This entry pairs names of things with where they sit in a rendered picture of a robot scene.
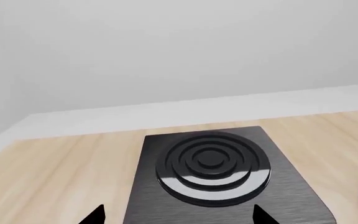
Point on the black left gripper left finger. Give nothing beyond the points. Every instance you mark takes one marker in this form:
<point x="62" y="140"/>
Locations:
<point x="95" y="216"/>

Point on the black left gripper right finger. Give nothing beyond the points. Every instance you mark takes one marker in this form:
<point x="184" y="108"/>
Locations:
<point x="262" y="217"/>

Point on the black stove plate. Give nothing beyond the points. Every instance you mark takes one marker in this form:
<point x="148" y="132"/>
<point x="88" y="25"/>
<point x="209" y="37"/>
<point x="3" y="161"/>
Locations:
<point x="141" y="177"/>

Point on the black ringed stove burner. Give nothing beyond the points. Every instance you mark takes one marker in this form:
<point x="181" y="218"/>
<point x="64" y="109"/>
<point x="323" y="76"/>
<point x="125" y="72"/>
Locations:
<point x="213" y="166"/>

